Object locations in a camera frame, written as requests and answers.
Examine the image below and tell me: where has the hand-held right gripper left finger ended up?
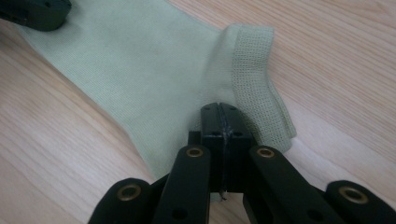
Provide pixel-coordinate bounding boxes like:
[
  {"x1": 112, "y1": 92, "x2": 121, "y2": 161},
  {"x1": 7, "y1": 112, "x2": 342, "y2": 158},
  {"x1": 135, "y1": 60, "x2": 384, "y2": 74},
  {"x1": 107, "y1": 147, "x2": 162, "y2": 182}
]
[{"x1": 187, "y1": 102, "x2": 225, "y2": 194}]

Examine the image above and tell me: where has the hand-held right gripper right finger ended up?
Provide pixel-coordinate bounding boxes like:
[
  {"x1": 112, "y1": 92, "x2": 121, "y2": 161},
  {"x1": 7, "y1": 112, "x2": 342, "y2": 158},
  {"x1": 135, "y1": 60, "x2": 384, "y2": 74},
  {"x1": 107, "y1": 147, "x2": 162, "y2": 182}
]
[{"x1": 221, "y1": 103, "x2": 255, "y2": 194}]

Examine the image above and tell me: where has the light green sock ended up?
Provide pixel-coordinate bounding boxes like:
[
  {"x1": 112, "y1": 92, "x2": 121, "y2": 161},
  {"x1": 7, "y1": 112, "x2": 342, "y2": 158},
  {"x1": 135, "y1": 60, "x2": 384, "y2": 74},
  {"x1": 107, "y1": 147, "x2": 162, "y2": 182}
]
[{"x1": 18, "y1": 0, "x2": 298, "y2": 203}]

